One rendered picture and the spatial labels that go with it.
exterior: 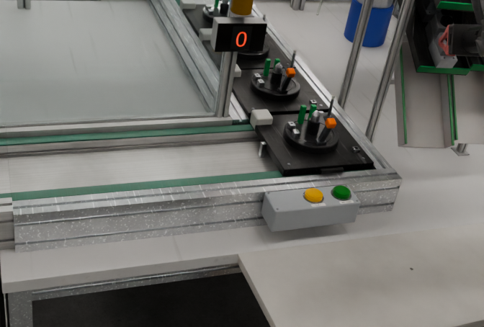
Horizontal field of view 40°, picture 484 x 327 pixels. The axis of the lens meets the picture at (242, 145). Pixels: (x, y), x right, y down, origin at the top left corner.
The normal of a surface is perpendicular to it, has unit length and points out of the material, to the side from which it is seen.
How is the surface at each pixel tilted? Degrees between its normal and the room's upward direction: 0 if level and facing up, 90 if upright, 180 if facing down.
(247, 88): 0
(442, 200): 0
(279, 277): 0
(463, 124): 45
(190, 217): 90
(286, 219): 90
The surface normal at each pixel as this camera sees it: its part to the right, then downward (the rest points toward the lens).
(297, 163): 0.14, -0.83
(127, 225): 0.32, 0.55
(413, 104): 0.21, -0.19
